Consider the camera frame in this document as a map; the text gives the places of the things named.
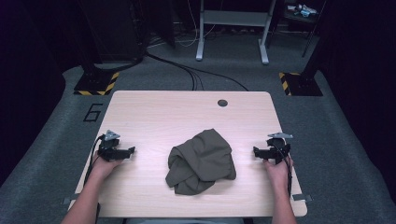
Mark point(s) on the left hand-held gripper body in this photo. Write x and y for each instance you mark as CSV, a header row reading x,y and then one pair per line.
x,y
108,150

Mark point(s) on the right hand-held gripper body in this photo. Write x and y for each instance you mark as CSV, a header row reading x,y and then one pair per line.
x,y
278,151

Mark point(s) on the olive green shorts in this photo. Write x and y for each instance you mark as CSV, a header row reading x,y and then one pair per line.
x,y
202,161

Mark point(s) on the person's left hand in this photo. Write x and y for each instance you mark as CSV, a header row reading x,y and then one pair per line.
x,y
102,168

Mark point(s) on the person's right hand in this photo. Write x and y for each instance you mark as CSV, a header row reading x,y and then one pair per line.
x,y
278,174

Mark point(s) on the grey tape strip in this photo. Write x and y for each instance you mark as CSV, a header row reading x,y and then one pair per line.
x,y
70,199
301,197

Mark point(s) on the black stand with striped base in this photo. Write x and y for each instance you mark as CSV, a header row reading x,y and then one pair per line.
x,y
95,83
303,84

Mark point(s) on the dark cabinet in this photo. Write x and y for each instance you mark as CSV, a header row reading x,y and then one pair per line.
x,y
118,28

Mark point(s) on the black shelf cart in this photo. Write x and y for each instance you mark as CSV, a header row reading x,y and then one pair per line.
x,y
299,20

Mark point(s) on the clutter on shelf cart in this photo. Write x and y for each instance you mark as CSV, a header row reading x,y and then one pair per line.
x,y
302,10

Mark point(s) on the white metal desk frame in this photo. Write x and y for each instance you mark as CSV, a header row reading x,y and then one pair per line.
x,y
233,18

